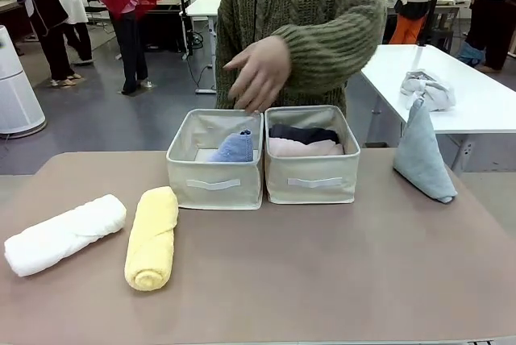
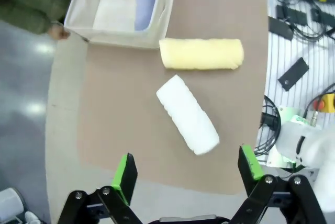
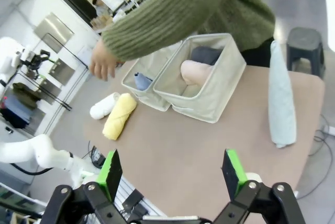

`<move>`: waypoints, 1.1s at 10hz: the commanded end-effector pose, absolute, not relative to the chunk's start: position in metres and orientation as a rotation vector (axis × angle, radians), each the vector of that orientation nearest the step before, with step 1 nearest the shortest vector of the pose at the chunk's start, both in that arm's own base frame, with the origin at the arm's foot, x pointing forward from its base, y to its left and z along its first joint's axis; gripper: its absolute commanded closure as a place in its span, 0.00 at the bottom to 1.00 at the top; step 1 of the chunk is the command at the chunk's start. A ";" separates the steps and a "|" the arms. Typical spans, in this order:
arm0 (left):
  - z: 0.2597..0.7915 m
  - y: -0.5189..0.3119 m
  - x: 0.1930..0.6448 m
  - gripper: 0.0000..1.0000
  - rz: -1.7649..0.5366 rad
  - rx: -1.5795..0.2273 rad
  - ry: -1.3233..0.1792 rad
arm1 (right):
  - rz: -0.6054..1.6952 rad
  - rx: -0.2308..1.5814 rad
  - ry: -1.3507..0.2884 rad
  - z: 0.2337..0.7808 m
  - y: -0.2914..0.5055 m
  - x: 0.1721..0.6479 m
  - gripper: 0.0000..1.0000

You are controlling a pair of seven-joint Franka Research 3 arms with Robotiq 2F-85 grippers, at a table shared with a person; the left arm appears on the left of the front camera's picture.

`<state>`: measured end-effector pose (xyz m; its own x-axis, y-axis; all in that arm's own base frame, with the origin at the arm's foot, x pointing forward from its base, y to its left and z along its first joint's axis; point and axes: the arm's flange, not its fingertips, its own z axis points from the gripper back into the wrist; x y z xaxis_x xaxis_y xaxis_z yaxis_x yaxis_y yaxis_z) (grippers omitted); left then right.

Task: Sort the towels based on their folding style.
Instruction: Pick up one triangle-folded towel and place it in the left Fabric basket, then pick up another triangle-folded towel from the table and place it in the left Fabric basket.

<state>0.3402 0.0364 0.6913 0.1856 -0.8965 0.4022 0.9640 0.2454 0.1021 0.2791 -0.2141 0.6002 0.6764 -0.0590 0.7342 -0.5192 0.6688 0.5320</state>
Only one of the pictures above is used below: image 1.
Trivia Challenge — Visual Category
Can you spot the person's left hand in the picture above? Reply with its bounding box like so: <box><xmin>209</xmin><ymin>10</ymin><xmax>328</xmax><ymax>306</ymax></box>
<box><xmin>223</xmin><ymin>35</ymin><xmax>291</xmax><ymax>115</ymax></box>

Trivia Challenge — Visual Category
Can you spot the blue towel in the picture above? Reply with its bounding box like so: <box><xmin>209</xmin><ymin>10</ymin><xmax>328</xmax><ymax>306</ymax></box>
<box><xmin>207</xmin><ymin>129</ymin><xmax>255</xmax><ymax>164</ymax></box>

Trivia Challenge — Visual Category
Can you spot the grey-blue triangle towel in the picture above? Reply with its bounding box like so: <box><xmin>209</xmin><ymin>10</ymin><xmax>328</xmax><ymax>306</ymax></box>
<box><xmin>393</xmin><ymin>97</ymin><xmax>459</xmax><ymax>204</ymax></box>

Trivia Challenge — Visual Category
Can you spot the yellow towel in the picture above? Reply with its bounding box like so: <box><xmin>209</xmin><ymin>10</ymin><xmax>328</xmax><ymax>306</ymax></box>
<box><xmin>123</xmin><ymin>185</ymin><xmax>179</xmax><ymax>292</ymax></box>

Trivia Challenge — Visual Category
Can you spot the white towel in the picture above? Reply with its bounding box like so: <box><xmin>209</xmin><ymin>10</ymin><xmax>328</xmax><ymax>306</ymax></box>
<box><xmin>3</xmin><ymin>194</ymin><xmax>127</xmax><ymax>277</ymax></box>

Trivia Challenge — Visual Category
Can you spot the person's left forearm green sleeve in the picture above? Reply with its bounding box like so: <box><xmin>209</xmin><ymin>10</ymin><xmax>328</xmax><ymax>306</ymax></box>
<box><xmin>269</xmin><ymin>4</ymin><xmax>386</xmax><ymax>92</ymax></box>

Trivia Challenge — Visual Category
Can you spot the dark navy rolled towel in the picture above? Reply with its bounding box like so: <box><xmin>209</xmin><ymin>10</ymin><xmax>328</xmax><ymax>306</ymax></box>
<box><xmin>268</xmin><ymin>123</ymin><xmax>339</xmax><ymax>145</ymax></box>

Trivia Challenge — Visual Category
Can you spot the pink rolled towel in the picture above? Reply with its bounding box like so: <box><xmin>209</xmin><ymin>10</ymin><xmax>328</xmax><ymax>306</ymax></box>
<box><xmin>268</xmin><ymin>137</ymin><xmax>344</xmax><ymax>156</ymax></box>

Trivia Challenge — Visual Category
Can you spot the white background desk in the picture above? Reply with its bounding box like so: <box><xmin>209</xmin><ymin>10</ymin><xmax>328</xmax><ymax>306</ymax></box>
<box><xmin>181</xmin><ymin>0</ymin><xmax>223</xmax><ymax>94</ymax></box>

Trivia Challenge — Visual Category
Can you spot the black pole stand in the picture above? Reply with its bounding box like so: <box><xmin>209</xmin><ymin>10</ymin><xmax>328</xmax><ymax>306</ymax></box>
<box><xmin>173</xmin><ymin>0</ymin><xmax>197</xmax><ymax>60</ymax></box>

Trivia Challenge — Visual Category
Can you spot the beige fabric storage box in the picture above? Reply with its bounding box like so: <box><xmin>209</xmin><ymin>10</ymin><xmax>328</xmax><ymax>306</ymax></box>
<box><xmin>165</xmin><ymin>108</ymin><xmax>265</xmax><ymax>212</ymax></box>
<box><xmin>264</xmin><ymin>105</ymin><xmax>361</xmax><ymax>206</ymax></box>

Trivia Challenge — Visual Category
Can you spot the crumpled grey cloth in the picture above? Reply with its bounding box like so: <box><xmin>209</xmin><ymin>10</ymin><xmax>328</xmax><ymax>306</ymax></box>
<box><xmin>400</xmin><ymin>69</ymin><xmax>456</xmax><ymax>112</ymax></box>

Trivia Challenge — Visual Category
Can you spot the black tripod stand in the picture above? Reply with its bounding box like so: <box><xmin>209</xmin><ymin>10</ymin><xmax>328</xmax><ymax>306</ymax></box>
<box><xmin>417</xmin><ymin>0</ymin><xmax>451</xmax><ymax>47</ymax></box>

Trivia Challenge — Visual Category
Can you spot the bystander with black trousers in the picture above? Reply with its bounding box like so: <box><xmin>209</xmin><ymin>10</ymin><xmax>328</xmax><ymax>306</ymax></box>
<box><xmin>52</xmin><ymin>0</ymin><xmax>94</xmax><ymax>66</ymax></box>

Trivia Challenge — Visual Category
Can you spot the white side table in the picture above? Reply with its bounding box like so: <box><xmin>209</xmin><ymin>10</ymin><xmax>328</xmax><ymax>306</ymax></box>
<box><xmin>360</xmin><ymin>44</ymin><xmax>516</xmax><ymax>177</ymax></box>

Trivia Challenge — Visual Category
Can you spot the bystander in black dress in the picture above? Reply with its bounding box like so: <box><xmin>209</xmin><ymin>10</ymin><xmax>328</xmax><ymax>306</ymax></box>
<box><xmin>7</xmin><ymin>0</ymin><xmax>84</xmax><ymax>88</ymax></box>

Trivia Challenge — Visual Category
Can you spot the bystander with light blue shawl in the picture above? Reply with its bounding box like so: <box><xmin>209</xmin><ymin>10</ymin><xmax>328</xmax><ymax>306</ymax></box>
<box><xmin>463</xmin><ymin>0</ymin><xmax>516</xmax><ymax>73</ymax></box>

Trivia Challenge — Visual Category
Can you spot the white cylindrical air purifier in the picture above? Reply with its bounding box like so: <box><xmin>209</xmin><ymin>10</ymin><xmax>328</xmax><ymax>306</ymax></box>
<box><xmin>0</xmin><ymin>24</ymin><xmax>48</xmax><ymax>136</ymax></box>

